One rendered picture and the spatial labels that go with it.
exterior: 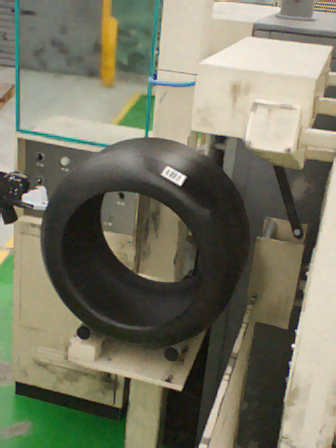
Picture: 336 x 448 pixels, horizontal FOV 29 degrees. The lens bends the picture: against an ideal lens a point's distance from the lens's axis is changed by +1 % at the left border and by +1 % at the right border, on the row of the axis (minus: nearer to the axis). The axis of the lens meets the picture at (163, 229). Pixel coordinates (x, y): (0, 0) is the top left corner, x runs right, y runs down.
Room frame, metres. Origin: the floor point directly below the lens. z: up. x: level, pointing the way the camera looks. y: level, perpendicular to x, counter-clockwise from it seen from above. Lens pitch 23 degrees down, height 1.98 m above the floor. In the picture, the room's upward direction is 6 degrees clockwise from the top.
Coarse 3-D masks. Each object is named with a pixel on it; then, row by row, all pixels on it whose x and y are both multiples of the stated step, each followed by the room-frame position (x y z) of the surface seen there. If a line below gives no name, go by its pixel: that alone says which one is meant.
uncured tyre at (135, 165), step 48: (144, 144) 1.79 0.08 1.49; (96, 192) 1.67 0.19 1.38; (144, 192) 1.63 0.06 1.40; (192, 192) 1.63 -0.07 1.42; (48, 240) 1.71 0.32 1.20; (96, 240) 1.97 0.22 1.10; (240, 240) 1.67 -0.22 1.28; (96, 288) 1.89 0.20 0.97; (144, 288) 1.93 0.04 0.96; (192, 288) 1.89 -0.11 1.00; (144, 336) 1.63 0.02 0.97; (192, 336) 1.63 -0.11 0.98
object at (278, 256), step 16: (272, 224) 2.03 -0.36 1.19; (288, 224) 2.06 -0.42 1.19; (304, 224) 2.06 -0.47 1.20; (256, 240) 1.90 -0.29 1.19; (272, 240) 1.89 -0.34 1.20; (288, 240) 2.06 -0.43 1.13; (304, 240) 1.91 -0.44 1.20; (256, 256) 1.90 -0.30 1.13; (272, 256) 1.89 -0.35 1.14; (288, 256) 1.87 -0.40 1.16; (256, 272) 1.89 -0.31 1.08; (272, 272) 1.88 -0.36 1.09; (288, 272) 1.87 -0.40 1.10; (256, 288) 1.89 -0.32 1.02; (272, 288) 1.88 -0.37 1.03; (288, 288) 1.87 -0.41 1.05; (256, 304) 1.89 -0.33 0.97; (272, 304) 1.88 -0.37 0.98; (288, 304) 1.87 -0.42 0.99; (256, 320) 1.89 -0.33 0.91; (272, 320) 1.88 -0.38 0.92; (288, 320) 1.86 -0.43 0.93
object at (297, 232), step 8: (280, 168) 1.89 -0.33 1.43; (280, 176) 1.89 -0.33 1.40; (280, 184) 1.89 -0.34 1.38; (288, 184) 1.90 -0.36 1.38; (288, 192) 1.89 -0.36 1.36; (288, 200) 1.89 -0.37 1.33; (288, 208) 1.88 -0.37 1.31; (288, 216) 1.88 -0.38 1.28; (296, 216) 1.88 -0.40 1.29; (296, 224) 1.88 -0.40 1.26; (296, 232) 1.87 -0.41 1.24
